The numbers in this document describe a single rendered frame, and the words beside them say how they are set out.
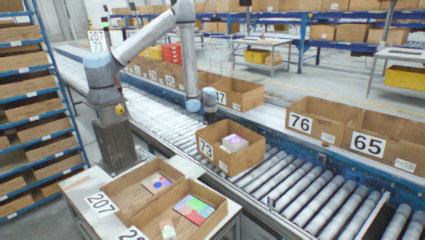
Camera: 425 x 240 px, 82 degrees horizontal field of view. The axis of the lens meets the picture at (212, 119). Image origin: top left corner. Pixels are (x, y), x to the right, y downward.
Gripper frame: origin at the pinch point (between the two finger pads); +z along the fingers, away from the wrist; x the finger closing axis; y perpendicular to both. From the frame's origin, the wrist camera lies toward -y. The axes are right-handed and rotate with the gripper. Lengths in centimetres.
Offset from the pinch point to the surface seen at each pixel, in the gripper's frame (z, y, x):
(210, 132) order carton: -5.4, 7.2, 4.0
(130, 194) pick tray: 4, 75, 11
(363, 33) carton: -18, -455, -56
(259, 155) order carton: -0.8, 1.0, 43.7
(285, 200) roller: 6, 17, 74
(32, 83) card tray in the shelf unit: -41, 91, -120
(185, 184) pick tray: -2, 51, 32
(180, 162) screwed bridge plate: 5.1, 36.5, 4.8
